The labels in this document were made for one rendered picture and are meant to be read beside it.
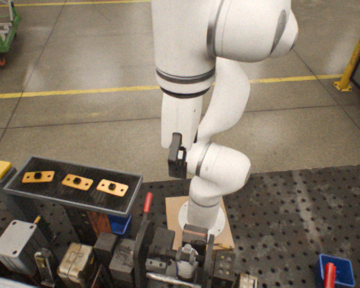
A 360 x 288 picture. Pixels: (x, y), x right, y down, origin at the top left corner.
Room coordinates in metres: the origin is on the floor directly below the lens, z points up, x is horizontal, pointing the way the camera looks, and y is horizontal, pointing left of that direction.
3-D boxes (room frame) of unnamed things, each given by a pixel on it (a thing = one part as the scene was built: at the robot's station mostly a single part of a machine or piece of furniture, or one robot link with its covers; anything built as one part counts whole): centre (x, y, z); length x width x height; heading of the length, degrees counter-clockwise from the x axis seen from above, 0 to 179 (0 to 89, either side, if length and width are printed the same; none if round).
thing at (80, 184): (0.53, 0.30, 1.17); 0.08 x 0.04 x 0.01; 72
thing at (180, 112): (0.37, -0.01, 1.55); 0.10 x 0.07 x 0.11; 167
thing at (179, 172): (0.31, 0.00, 1.47); 0.03 x 0.03 x 0.07; 77
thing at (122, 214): (0.53, 0.30, 1.16); 0.37 x 0.14 x 0.02; 77
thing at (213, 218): (0.63, -0.09, 0.88); 0.19 x 0.19 x 0.18
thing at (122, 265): (0.35, 0.14, 0.89); 0.13 x 0.11 x 0.38; 167
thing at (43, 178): (0.55, 0.41, 1.17); 0.08 x 0.04 x 0.01; 94
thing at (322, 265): (0.43, -0.56, 0.74); 0.11 x 0.10 x 0.09; 77
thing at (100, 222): (0.53, 0.30, 0.92); 0.10 x 0.08 x 0.45; 77
